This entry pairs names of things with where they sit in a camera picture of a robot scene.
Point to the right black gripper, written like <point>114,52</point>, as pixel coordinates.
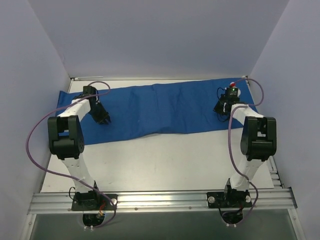
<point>219,107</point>

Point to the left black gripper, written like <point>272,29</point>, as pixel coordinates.
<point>101,116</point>

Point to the blue surgical cloth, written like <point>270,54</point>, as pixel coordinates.
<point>172,108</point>

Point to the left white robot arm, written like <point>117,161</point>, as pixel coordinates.
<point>66,138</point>

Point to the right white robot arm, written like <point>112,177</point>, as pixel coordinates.
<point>258,140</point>

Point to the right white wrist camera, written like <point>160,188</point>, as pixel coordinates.
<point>233,90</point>

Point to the back aluminium rail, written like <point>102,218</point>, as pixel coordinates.
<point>152,78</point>

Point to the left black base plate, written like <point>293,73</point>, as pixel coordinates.
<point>92,201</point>

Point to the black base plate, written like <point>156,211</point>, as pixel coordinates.
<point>92,201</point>
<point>223,200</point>

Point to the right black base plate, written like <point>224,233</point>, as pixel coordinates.
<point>223,200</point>

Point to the front aluminium rail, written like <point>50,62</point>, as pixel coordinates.
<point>159,202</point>

